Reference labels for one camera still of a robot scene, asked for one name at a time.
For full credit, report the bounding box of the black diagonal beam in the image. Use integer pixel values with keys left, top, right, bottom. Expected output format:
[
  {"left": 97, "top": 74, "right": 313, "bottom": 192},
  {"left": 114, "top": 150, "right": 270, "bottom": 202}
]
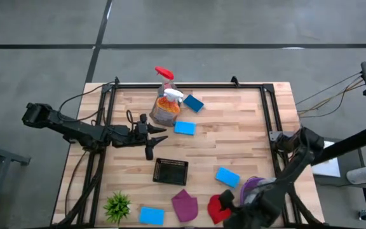
[{"left": 309, "top": 125, "right": 366, "bottom": 167}]

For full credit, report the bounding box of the green plant white pot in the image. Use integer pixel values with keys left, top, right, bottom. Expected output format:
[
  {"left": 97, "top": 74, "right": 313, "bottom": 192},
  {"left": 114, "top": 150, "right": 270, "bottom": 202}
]
[{"left": 102, "top": 190, "right": 132, "bottom": 225}]

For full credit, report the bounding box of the purple plastic bowl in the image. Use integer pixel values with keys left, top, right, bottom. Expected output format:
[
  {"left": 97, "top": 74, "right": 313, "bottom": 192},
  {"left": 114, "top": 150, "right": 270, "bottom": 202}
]
[{"left": 239, "top": 176, "right": 268, "bottom": 206}]

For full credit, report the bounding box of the orange spray bottle white trigger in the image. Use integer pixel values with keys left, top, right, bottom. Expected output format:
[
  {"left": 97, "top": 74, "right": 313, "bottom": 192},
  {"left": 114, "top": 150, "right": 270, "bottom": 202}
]
[{"left": 156, "top": 88, "right": 185, "bottom": 117}]

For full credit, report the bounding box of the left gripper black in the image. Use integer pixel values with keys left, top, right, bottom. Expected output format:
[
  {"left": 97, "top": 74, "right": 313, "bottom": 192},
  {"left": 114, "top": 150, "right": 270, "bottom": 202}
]
[{"left": 128, "top": 113, "right": 169, "bottom": 161}]

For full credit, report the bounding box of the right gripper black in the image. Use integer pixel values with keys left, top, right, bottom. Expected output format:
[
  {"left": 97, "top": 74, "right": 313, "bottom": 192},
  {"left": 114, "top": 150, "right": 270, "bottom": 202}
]
[{"left": 217, "top": 189, "right": 254, "bottom": 229}]

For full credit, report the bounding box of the red cloth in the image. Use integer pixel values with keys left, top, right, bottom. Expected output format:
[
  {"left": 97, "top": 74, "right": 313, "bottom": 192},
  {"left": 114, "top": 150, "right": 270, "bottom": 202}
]
[{"left": 207, "top": 194, "right": 233, "bottom": 225}]

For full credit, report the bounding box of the grey metal stand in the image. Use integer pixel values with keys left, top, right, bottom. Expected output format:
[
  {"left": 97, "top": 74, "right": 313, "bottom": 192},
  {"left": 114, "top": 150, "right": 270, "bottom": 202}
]
[{"left": 0, "top": 139, "right": 32, "bottom": 229}]

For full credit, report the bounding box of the black aluminium table frame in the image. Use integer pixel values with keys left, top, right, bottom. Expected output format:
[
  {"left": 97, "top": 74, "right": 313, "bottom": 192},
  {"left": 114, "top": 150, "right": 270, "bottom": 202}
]
[{"left": 55, "top": 76, "right": 325, "bottom": 228}]

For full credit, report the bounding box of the white roll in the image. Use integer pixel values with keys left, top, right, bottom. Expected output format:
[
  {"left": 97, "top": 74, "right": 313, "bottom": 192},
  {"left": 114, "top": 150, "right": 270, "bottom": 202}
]
[{"left": 346, "top": 165, "right": 366, "bottom": 186}]

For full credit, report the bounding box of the white flat box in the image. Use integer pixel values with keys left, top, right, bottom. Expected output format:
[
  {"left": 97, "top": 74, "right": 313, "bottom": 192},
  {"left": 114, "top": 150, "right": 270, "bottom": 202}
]
[{"left": 311, "top": 139, "right": 342, "bottom": 178}]

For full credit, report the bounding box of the black plastic basket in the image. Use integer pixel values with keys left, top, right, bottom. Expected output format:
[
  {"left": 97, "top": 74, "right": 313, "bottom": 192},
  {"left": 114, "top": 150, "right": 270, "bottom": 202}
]
[{"left": 152, "top": 157, "right": 189, "bottom": 186}]

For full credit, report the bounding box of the Windex spray bottle red trigger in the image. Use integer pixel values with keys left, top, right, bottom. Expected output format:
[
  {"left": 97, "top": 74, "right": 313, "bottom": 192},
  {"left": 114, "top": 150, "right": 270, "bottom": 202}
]
[{"left": 154, "top": 66, "right": 176, "bottom": 96}]

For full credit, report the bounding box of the magenta cloth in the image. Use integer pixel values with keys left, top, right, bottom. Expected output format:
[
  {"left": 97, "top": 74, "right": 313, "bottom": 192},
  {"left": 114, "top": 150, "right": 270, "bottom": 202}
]
[{"left": 171, "top": 188, "right": 199, "bottom": 223}]

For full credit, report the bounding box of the grey cloth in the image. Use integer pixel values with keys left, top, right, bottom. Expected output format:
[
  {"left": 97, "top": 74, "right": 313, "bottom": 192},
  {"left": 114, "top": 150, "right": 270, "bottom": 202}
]
[{"left": 249, "top": 177, "right": 278, "bottom": 191}]

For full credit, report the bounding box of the light blue sponge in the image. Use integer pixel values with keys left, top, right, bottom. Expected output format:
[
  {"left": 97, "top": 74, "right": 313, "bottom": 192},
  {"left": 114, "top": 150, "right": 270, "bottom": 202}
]
[
  {"left": 173, "top": 120, "right": 197, "bottom": 136},
  {"left": 215, "top": 166, "right": 241, "bottom": 189},
  {"left": 139, "top": 206, "right": 166, "bottom": 226}
]

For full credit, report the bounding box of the dark blue sponge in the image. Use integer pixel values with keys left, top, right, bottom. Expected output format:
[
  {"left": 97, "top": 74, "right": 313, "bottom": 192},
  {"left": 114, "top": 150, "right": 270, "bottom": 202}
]
[{"left": 182, "top": 94, "right": 205, "bottom": 114}]

